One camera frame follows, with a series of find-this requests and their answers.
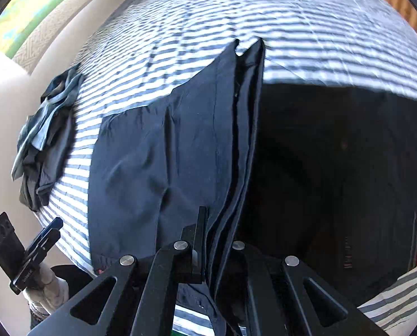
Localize dark grey garment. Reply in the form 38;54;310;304
19;108;75;212

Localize blue white striped quilt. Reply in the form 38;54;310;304
36;0;417;336

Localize black pants with pink waistband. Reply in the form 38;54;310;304
88;41;417;330

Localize light blue denim shirt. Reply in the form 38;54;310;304
11;63;85;180

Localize white gloved left hand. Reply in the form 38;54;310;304
23;263;70;320

